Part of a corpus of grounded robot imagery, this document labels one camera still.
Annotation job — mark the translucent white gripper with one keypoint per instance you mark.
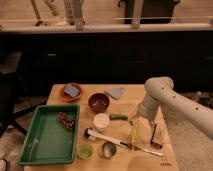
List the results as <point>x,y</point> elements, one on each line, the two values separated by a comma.
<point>145,130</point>

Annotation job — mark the yellow banana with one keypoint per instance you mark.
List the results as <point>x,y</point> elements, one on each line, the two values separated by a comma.
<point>134,136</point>

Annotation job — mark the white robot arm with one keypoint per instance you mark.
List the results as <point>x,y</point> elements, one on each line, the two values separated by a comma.
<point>159,90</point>

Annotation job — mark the metal cup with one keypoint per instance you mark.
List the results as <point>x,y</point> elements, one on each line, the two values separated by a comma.
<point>109,149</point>

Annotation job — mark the white plastic cup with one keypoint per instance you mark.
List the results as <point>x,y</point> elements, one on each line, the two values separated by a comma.
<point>101,122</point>

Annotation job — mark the green plastic cup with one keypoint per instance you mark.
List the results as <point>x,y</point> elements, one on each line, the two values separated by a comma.
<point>85,151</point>

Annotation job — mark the black and tan brush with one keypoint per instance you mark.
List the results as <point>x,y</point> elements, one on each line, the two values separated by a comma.
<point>157,137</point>

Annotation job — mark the green chili pepper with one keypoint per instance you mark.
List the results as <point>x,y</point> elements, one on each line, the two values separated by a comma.
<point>118,117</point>

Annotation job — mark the grey blue cloth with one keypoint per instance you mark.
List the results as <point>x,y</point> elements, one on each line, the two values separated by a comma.
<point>115,93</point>

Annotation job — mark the dark red bowl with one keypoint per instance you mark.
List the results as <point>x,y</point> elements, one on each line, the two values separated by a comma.
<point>98,102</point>

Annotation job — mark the red grape bunch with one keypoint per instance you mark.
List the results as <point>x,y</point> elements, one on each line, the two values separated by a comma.
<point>67,122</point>

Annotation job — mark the blue sponge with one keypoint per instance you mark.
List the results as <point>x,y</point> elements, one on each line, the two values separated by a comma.
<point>71,91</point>

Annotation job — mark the green plastic tray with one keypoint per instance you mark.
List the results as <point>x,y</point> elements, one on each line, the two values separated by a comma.
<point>48,141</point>

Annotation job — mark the black chair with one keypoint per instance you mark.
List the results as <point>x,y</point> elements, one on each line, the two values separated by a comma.
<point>10,80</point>

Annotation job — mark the white handled knife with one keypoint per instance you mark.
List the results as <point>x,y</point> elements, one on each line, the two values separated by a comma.
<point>92,133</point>

